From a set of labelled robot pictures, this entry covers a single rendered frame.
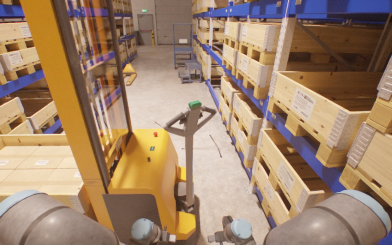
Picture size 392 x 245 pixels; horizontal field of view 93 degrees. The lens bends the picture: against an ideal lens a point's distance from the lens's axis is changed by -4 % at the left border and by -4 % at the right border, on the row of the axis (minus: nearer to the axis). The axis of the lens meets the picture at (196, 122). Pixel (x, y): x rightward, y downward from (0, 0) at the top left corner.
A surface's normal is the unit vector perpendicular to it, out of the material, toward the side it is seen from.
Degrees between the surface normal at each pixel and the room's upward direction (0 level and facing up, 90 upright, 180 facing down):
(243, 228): 19
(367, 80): 90
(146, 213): 90
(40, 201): 25
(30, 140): 90
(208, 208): 0
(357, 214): 13
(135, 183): 0
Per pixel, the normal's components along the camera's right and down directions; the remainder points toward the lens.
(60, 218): 0.35, -0.88
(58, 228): 0.37, -0.73
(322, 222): -0.29, -0.83
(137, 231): -0.12, -0.69
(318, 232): -0.41, -0.62
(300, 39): 0.10, 0.47
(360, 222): 0.18, -0.61
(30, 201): 0.11, -0.96
